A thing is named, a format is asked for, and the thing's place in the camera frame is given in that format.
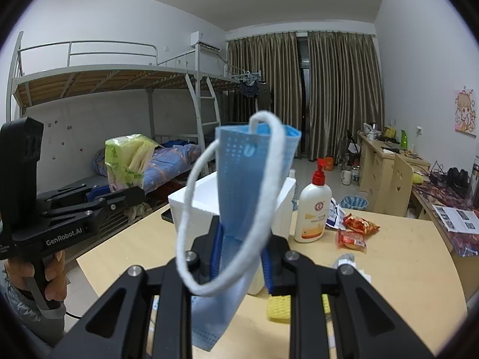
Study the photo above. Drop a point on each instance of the wooden smiley chair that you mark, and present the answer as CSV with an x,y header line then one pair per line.
x,y
401,184

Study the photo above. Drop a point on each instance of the brown curtains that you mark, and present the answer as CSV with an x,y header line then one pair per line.
x,y
325,84

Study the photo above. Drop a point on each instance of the blue face mask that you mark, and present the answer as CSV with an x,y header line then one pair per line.
x,y
253,162

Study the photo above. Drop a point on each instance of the white lotion pump bottle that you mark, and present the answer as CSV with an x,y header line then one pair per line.
x,y
313,207

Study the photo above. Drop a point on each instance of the red snack packet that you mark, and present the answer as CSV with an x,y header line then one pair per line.
x,y
351,240

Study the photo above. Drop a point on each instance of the wooden desk with drawers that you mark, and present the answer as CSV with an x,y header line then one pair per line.
x,y
377,160

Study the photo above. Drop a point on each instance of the grey sock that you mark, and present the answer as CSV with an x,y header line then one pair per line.
x,y
344,259

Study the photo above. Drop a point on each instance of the hanging dark clothes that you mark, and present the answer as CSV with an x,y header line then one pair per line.
x,y
258,90

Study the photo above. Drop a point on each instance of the white metal bunk bed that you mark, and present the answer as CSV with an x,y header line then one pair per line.
x,y
87,91

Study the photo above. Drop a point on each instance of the blue waste basket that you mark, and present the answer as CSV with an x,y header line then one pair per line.
x,y
354,202

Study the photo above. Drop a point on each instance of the blue patterned quilt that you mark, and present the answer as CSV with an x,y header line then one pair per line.
x,y
166,163

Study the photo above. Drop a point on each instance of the patterned cloth covered desk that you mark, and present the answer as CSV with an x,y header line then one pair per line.
x,y
463,248

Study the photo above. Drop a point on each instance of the green spray bottle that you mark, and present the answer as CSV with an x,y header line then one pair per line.
x,y
403,140

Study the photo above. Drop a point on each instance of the orange snack packet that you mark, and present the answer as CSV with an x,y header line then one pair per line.
x,y
359,225

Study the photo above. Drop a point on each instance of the printed paper sheet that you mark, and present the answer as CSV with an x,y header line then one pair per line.
x,y
458,220

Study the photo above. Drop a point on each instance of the white styrofoam box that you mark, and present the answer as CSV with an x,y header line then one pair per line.
x,y
235,212

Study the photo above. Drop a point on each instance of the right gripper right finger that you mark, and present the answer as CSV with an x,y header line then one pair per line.
x,y
364,323

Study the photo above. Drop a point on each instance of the blue white sachet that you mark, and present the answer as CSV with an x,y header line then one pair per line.
x,y
336,216

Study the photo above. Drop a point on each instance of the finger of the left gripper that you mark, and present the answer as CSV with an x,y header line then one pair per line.
x,y
131,197
103,192

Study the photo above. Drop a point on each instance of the anime wall poster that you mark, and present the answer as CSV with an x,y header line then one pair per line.
x,y
466,113

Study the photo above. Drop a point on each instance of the orange container on floor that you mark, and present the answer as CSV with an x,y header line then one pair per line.
x,y
329,163

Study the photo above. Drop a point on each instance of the green tissue pack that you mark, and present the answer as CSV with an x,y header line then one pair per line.
x,y
126,159

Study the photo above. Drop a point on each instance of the white tissue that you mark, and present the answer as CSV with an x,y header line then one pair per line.
x,y
363,274

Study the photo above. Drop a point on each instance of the black smartphone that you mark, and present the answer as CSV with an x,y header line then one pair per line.
x,y
167,216

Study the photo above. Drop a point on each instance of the white air conditioner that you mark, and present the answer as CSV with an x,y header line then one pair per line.
x,y
196,39

